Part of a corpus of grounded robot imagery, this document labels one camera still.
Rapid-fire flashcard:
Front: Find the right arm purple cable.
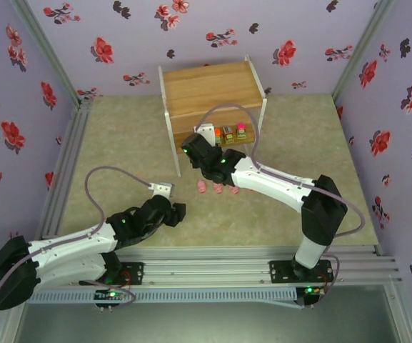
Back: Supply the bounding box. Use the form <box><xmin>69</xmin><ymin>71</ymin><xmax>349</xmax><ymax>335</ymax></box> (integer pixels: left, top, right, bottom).
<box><xmin>195</xmin><ymin>102</ymin><xmax>366</xmax><ymax>308</ymax></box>

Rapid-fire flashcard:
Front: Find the grey slotted cable duct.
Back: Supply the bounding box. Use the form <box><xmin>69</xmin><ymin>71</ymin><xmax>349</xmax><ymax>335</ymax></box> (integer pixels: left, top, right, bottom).
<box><xmin>25</xmin><ymin>287</ymin><xmax>298</xmax><ymax>305</ymax></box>

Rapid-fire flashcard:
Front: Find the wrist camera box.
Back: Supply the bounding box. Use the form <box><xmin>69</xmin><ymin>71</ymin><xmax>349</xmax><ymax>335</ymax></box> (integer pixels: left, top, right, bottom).
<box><xmin>149</xmin><ymin>181</ymin><xmax>176</xmax><ymax>199</ymax></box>
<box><xmin>193</xmin><ymin>122</ymin><xmax>216</xmax><ymax>146</ymax></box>

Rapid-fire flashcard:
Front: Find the aluminium side rail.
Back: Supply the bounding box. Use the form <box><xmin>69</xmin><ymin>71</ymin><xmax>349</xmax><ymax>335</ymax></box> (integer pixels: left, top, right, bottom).
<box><xmin>29</xmin><ymin>98</ymin><xmax>96</xmax><ymax>260</ymax></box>

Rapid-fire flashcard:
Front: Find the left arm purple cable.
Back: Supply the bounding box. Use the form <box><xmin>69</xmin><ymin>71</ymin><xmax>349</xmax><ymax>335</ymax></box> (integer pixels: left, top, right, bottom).
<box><xmin>0</xmin><ymin>164</ymin><xmax>156</xmax><ymax>310</ymax></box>

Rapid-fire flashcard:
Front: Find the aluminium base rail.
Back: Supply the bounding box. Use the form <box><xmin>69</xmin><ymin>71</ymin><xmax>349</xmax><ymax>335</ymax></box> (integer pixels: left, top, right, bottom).
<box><xmin>11</xmin><ymin>245</ymin><xmax>405</xmax><ymax>287</ymax></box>

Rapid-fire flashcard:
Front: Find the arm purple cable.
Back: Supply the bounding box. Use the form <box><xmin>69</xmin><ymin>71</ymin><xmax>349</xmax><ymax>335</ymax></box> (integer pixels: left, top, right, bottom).
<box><xmin>0</xmin><ymin>164</ymin><xmax>156</xmax><ymax>310</ymax></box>
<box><xmin>195</xmin><ymin>102</ymin><xmax>366</xmax><ymax>308</ymax></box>

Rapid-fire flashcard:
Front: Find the wooden two-tier shelf white frame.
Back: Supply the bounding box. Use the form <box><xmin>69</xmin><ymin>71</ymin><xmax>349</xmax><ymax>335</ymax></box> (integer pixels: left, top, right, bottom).
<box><xmin>157</xmin><ymin>54</ymin><xmax>268</xmax><ymax>179</ymax></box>

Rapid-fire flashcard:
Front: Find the aluminium corner post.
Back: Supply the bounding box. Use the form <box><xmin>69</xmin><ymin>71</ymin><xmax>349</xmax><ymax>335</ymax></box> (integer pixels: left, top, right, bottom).
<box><xmin>330</xmin><ymin>0</ymin><xmax>396</xmax><ymax>105</ymax></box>
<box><xmin>11</xmin><ymin>0</ymin><xmax>85</xmax><ymax>108</ymax></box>

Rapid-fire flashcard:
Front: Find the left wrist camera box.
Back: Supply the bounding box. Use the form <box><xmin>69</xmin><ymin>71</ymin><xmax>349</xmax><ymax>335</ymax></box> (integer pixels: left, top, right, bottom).
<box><xmin>149</xmin><ymin>181</ymin><xmax>176</xmax><ymax>199</ymax></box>

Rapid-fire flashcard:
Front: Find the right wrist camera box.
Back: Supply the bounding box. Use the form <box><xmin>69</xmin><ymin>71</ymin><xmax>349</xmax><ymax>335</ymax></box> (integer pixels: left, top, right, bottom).
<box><xmin>193</xmin><ymin>122</ymin><xmax>216</xmax><ymax>146</ymax></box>

